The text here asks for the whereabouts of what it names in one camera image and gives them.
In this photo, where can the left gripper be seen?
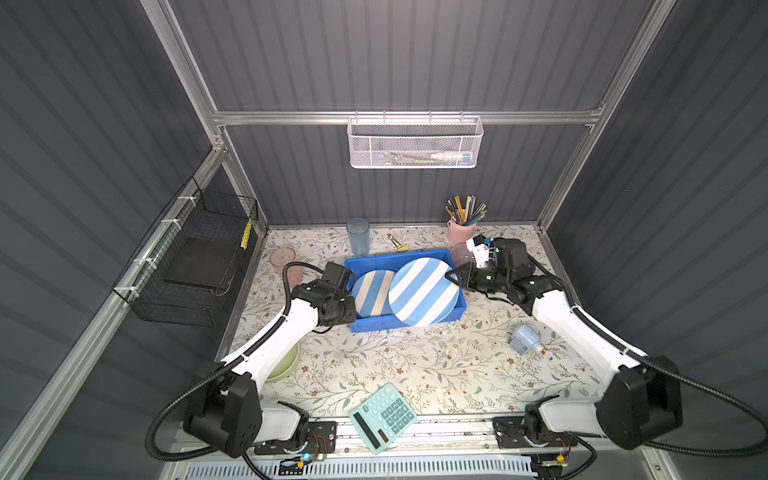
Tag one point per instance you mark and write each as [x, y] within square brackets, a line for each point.
[350, 314]

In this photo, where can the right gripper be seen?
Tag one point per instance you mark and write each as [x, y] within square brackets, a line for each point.
[467, 275]

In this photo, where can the blue white striped plate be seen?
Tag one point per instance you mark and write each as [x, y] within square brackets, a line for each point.
[371, 294]

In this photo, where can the pink bowl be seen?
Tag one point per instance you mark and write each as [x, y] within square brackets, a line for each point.
[461, 255]

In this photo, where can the green bowl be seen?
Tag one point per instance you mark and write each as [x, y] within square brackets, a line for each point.
[286, 365]

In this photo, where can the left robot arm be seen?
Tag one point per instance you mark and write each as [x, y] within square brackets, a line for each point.
[226, 413]

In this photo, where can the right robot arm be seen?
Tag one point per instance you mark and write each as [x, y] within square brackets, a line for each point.
[638, 403]

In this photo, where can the pink pencil cup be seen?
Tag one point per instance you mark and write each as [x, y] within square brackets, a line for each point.
[459, 234]

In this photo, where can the pink translucent tumbler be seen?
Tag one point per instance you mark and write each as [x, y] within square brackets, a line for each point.
[279, 258]

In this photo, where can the pencils bundle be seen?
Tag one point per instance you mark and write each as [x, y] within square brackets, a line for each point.
[465, 212]

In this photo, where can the small light blue cup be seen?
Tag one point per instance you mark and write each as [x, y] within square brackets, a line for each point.
[525, 340]

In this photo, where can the blue translucent tumbler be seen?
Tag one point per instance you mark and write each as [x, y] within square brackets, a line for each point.
[358, 231]

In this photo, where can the brass clip on table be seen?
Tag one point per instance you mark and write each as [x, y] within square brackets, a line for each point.
[399, 246]

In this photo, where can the yellow tag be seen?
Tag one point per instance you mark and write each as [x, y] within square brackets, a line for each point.
[246, 235]

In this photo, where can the pens in white basket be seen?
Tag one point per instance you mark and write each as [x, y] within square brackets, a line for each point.
[444, 158]

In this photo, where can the black slab in basket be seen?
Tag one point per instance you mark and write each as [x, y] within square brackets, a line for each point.
[201, 263]

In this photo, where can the teal calculator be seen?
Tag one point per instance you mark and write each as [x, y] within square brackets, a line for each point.
[382, 418]

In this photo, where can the black wire basket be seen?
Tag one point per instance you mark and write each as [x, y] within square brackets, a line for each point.
[196, 213]

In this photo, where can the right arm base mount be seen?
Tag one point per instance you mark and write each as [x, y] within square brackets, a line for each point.
[527, 429]

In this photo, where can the white wire mesh basket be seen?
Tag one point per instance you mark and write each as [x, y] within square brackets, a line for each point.
[371, 136]

